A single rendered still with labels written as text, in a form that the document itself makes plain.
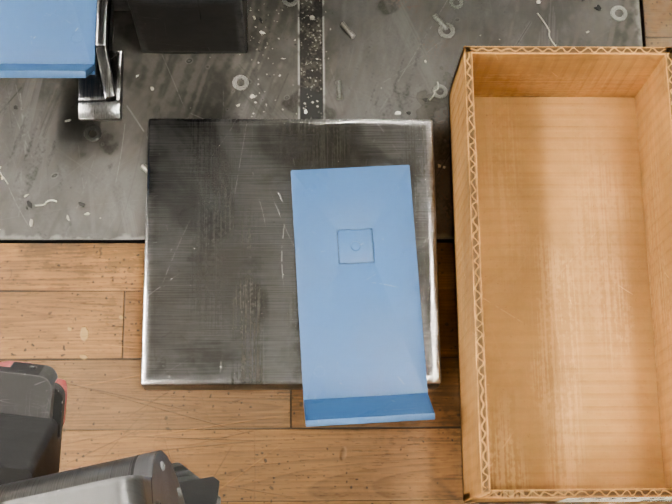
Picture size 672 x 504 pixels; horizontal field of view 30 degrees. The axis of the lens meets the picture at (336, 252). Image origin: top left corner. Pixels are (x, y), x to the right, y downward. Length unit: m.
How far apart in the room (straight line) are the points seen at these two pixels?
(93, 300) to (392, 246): 0.18
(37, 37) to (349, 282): 0.22
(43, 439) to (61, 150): 0.30
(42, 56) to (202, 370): 0.19
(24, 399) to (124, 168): 0.27
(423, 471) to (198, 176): 0.22
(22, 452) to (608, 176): 0.42
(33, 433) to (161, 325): 0.22
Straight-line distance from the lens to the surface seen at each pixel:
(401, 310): 0.72
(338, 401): 0.70
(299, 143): 0.75
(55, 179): 0.77
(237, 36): 0.77
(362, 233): 0.73
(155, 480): 0.44
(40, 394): 0.53
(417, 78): 0.79
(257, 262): 0.73
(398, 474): 0.73
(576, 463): 0.74
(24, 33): 0.71
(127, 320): 0.75
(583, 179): 0.78
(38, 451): 0.50
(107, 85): 0.69
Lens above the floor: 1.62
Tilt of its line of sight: 75 degrees down
